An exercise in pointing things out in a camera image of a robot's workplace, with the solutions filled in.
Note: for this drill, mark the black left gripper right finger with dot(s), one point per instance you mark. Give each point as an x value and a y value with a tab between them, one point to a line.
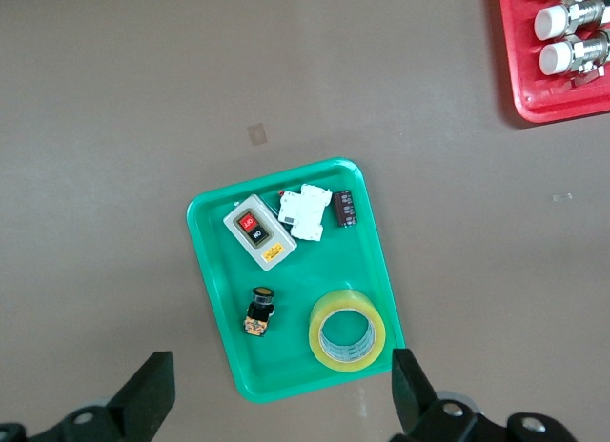
414	404

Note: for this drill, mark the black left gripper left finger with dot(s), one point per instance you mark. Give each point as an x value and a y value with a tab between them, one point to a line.
143	394

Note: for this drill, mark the yellowish clear tape roll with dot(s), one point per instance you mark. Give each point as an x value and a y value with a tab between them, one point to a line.
343	301

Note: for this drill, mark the green plastic tray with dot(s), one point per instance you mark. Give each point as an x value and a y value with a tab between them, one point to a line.
333	266

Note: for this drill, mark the small clear tape strip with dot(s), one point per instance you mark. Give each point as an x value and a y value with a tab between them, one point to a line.
562	197

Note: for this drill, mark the translucent brown tape patch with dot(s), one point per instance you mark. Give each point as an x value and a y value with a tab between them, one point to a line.
257	134

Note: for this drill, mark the red plastic tray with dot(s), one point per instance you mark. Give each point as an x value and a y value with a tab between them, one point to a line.
548	104

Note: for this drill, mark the small black connector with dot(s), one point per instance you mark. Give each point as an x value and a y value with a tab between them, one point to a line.
344	208

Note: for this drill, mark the white circuit breaker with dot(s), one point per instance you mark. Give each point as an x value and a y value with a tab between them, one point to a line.
305	213

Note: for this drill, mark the metal fitting with white caps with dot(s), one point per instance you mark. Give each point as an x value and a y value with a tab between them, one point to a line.
555	58
550	23

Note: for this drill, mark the grey on-off switch box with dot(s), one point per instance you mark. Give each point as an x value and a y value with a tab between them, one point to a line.
259	232

